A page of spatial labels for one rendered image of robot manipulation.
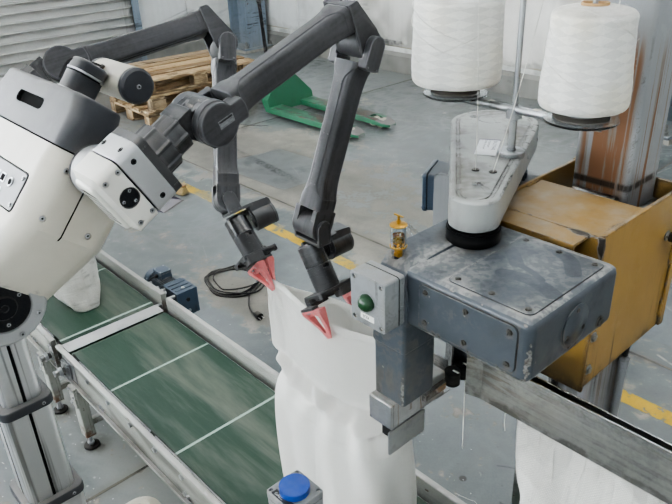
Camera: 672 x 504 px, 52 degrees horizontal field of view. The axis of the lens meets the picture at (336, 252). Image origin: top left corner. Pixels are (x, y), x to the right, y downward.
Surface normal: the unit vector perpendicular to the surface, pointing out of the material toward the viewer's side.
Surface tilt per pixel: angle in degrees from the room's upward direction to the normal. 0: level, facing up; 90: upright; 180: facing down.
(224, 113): 92
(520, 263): 0
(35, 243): 115
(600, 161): 90
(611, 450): 90
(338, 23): 92
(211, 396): 0
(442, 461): 0
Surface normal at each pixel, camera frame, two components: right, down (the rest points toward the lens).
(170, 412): -0.04, -0.89
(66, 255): 0.32, 0.76
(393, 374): -0.74, 0.33
